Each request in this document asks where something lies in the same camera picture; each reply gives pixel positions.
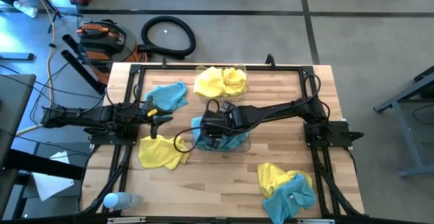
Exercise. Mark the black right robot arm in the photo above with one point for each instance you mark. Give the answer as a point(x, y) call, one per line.
point(271, 110)

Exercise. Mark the yellow microfiber towel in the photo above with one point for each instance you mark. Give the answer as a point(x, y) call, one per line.
point(159, 152)
point(271, 178)
point(235, 81)
point(208, 83)

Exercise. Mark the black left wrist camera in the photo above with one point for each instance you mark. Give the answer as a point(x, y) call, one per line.
point(149, 100)

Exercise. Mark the orange black shop vacuum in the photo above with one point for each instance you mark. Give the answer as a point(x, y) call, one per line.
point(108, 44)

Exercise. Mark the clear plastic water bottle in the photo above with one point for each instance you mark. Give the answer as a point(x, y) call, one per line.
point(122, 201)

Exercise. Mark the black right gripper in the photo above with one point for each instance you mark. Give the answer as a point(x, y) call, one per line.
point(217, 124)

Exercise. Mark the white paper sheet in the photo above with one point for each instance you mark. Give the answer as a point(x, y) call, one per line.
point(51, 180)

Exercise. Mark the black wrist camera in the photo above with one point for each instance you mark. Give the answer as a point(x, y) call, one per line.
point(229, 106)
point(149, 100)

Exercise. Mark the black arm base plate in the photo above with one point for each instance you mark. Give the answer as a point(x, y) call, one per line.
point(335, 134)
point(112, 139)

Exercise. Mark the blue microfiber towel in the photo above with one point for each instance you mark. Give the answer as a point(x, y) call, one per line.
point(196, 129)
point(169, 96)
point(288, 200)
point(234, 142)

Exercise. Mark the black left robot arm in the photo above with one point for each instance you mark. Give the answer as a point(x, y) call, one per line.
point(84, 115)

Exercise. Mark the grey-blue metal table frame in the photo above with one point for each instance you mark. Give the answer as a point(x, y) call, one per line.
point(403, 105)

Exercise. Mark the clear plastic basket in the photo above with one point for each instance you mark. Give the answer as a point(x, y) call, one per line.
point(245, 146)
point(200, 99)

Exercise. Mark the black vacuum tube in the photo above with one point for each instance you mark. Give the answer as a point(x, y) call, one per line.
point(76, 49)
point(83, 71)

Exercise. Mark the black table clamp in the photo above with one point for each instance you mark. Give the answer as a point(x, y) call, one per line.
point(164, 61)
point(270, 60)

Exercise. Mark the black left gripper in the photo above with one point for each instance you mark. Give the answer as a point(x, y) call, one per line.
point(151, 115)

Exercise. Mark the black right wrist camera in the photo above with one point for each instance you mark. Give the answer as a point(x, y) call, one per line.
point(229, 106)

